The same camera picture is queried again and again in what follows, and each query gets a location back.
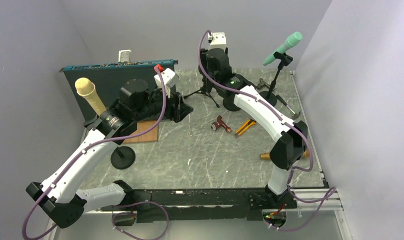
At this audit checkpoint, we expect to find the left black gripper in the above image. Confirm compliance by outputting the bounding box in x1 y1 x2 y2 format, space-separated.
134 84 194 123

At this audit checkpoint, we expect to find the black tripod shock mount stand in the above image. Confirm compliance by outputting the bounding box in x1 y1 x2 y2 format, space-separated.
183 86 220 108

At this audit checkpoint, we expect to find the gold microphone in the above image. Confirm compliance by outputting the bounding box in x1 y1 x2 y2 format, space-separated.
259 150 310 160

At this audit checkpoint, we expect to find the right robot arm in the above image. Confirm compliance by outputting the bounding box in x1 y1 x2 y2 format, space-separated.
198 48 309 208

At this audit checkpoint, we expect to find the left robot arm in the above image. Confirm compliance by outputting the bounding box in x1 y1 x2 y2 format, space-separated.
26 79 193 229

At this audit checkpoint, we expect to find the black left round-base stand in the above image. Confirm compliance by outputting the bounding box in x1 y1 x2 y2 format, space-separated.
110 146 136 170

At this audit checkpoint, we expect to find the black round-base clip stand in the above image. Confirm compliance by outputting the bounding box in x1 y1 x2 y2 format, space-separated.
259 51 293 107

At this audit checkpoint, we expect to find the mint green microphone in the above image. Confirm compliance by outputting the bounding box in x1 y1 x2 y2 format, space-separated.
263 31 303 66

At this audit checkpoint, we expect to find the cream yellow microphone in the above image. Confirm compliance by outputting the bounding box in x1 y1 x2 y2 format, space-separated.
74 77 106 116

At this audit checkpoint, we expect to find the brown wooden board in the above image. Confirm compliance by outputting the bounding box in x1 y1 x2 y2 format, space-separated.
122 119 159 144

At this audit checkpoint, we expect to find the grey metal clamp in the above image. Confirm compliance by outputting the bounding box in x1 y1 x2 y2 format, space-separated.
256 78 270 90

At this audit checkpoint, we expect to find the orange utility knife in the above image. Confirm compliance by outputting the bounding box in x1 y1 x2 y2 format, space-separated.
234 118 257 138

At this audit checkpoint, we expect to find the white block behind rack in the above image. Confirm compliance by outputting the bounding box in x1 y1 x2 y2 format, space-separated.
118 49 131 63

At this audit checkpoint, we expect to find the dark rack unit blue edge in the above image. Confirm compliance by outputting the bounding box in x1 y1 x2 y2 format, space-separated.
60 59 179 122

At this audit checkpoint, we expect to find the small grey hammer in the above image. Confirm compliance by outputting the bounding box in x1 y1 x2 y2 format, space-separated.
276 94 301 120

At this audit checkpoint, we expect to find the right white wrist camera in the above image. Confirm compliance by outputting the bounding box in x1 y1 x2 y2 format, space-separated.
208 32 227 51

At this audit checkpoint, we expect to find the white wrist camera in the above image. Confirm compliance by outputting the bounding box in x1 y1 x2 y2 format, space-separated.
154 64 180 98
208 32 227 51

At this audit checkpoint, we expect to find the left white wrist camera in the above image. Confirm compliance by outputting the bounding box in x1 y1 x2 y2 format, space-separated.
154 64 180 98

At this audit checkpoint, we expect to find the black round-base shock mount stand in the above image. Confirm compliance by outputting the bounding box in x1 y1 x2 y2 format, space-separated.
223 95 240 112

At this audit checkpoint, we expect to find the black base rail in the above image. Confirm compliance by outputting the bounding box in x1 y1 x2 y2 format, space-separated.
101 187 297 223

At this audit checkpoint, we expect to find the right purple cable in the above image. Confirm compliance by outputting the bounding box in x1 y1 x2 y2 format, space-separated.
197 30 338 233

